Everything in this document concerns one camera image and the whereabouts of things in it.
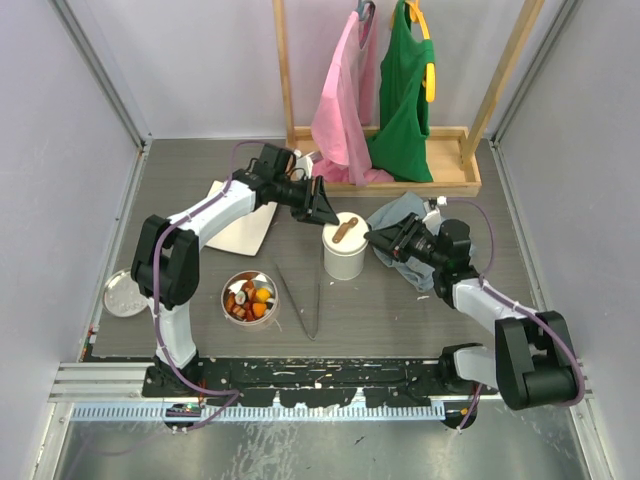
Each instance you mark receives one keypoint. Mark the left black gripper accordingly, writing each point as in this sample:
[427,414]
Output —
[316,208]

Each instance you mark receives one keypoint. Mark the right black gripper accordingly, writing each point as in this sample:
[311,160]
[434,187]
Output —
[397,238]

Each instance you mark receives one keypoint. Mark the blue denim shorts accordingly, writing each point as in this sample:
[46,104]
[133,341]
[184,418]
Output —
[417,273]

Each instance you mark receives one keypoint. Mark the white lid with brown strap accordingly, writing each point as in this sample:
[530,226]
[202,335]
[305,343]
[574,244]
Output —
[347,238]

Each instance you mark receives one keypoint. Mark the tall white cylinder container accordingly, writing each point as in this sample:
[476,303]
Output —
[344,267]

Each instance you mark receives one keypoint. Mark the pink metal bowl container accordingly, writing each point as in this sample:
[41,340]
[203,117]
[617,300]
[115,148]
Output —
[260,279]

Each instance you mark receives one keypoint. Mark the food pieces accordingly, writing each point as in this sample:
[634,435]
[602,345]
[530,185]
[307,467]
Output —
[247,302]

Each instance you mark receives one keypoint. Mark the metal tongs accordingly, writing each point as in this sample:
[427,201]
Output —
[307,317]

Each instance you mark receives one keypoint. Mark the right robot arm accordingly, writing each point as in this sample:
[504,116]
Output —
[533,362]

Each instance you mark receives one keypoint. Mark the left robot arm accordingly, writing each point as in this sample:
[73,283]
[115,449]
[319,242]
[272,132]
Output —
[166,263]

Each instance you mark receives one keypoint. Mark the white square plate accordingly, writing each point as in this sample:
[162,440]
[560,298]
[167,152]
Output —
[243,236]

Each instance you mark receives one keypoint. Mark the wooden clothes rack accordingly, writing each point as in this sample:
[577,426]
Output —
[372,134]

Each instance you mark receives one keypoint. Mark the green hanging tank top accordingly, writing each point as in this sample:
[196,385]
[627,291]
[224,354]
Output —
[400,145]

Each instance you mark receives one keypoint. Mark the pink hanging shirt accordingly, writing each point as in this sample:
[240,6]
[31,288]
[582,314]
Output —
[346,107]

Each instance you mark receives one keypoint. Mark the grey clothes hanger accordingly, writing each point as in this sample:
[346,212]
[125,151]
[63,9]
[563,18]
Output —
[364,8]

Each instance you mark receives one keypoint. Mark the flat metal inner lid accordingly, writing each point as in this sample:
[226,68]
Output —
[121,296]

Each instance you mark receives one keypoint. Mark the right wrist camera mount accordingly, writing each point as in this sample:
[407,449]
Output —
[432,207]

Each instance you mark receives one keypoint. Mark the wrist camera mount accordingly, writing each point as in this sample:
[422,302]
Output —
[303,165]
[432,207]

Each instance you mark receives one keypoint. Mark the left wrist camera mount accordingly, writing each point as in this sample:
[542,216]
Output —
[303,165]

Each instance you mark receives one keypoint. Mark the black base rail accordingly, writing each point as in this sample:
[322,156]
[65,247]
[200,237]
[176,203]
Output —
[312,382]

